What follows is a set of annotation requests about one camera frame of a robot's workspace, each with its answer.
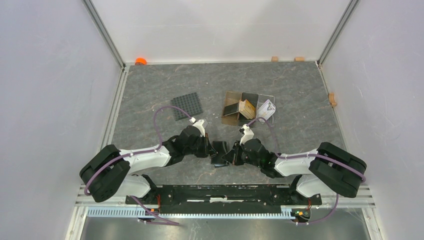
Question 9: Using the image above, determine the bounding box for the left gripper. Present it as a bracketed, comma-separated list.
[184, 132, 217, 158]

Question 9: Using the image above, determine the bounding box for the black card holder wallet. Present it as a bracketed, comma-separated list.
[210, 141, 229, 168]

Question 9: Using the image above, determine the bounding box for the amber and black organizer box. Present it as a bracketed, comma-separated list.
[221, 91, 259, 126]

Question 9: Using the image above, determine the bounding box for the black credit card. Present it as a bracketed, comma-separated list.
[222, 102, 239, 116]

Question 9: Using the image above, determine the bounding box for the orange card stack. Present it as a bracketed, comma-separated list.
[238, 99, 256, 120]

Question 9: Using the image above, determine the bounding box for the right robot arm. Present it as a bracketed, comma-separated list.
[222, 138, 367, 204]

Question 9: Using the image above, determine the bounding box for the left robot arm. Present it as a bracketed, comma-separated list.
[79, 125, 215, 204]

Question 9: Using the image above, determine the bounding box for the dark grey stud baseplate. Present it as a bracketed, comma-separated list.
[170, 92, 204, 117]

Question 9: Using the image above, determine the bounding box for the orange round cap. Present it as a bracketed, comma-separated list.
[134, 57, 147, 66]

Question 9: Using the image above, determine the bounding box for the curved wooden piece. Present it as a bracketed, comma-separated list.
[328, 92, 338, 108]

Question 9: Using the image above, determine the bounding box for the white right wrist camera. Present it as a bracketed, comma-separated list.
[239, 124, 255, 145]

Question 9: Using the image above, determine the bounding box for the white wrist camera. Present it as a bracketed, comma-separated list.
[189, 117, 208, 137]
[239, 124, 255, 145]

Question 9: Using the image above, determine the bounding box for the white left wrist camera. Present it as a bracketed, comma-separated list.
[189, 117, 208, 137]

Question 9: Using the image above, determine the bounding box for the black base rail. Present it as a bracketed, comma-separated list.
[139, 184, 322, 214]

